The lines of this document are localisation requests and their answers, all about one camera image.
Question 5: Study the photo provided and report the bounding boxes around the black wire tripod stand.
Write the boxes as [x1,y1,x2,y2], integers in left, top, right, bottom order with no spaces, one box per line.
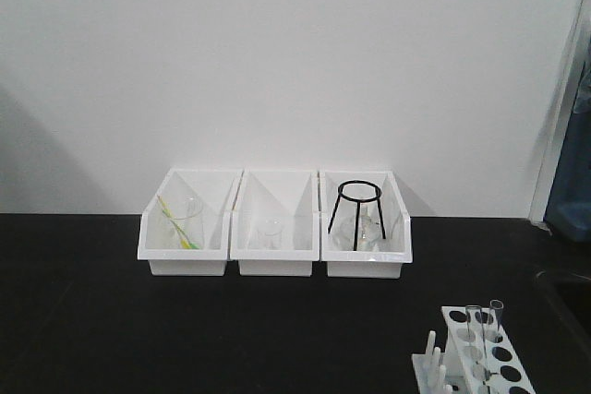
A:
[327,179,386,240]

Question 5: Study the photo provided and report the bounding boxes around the small glass beaker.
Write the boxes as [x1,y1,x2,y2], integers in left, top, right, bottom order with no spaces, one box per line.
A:
[258,219,283,250]

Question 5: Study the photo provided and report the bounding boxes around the round glass flask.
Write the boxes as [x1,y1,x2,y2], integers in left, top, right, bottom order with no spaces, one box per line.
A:
[331,212,383,251]

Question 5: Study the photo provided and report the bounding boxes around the white left storage bin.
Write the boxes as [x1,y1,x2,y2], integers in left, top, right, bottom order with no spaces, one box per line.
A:
[138,168,243,276]

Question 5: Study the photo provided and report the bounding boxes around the clear glass test tube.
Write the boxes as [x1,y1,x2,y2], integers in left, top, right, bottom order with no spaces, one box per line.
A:
[465,304,482,346]
[480,299,504,384]

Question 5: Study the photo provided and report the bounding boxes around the white right storage bin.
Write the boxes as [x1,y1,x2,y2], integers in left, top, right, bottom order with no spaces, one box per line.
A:
[319,170,413,279]

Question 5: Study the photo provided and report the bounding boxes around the yellow green stirring stick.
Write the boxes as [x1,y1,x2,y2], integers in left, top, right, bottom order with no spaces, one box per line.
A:
[157,195,199,250]

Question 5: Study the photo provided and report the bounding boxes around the white middle storage bin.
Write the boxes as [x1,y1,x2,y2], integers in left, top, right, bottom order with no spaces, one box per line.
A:
[230,170,320,277]

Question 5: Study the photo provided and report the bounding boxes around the large glass beaker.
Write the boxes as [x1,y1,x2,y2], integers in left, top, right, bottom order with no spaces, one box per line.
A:
[161,196,204,250]

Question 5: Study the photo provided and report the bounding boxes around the white test tube rack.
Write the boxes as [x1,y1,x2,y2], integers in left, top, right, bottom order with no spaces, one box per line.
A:
[412,306,535,394]

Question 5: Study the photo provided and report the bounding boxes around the white storage bin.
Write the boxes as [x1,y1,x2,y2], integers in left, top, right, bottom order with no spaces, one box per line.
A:
[319,170,413,279]
[138,168,243,276]
[230,170,320,277]

